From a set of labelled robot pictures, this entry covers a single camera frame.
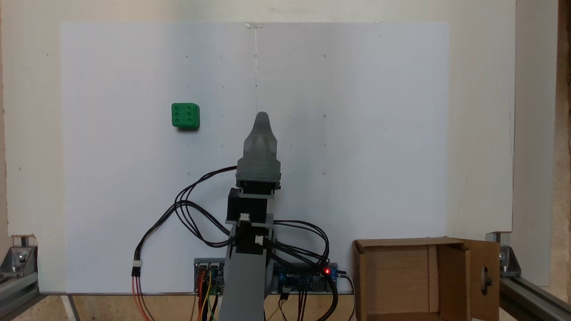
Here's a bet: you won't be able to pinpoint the green dice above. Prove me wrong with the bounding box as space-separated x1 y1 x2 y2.
171 103 200 130

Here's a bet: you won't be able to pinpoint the black power cable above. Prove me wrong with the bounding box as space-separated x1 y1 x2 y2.
337 270 357 321

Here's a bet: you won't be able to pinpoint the black cable with white connector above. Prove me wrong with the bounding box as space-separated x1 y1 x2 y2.
131 200 232 278

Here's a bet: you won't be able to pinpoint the small controller circuit board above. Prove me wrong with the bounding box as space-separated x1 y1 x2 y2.
194 258 227 296

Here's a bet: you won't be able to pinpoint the open cardboard box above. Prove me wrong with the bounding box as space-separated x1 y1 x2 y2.
353 237 501 321

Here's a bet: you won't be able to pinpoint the black servo cable bundle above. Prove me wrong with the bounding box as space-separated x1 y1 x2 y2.
268 220 331 272

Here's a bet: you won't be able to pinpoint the white paper sheet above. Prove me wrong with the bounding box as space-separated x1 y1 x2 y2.
60 21 258 295
255 21 450 295

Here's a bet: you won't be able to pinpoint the black servo cable loop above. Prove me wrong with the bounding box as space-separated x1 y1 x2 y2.
173 166 239 248

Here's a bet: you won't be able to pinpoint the metal corner bracket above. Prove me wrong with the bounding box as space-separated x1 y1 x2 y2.
0 235 39 273
485 231 522 278

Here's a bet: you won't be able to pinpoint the coloured jumper wire bundle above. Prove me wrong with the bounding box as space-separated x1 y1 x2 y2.
191 267 221 321

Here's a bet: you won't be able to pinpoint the blue power circuit board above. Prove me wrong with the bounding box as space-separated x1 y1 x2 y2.
273 262 339 294

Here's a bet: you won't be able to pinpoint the aluminium frame post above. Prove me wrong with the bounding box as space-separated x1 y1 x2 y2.
0 267 41 321
499 273 571 321

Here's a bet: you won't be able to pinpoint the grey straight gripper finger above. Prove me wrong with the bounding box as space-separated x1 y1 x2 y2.
243 111 278 160

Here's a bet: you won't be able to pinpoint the orange and red wires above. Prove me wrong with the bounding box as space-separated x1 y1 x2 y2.
132 276 156 321

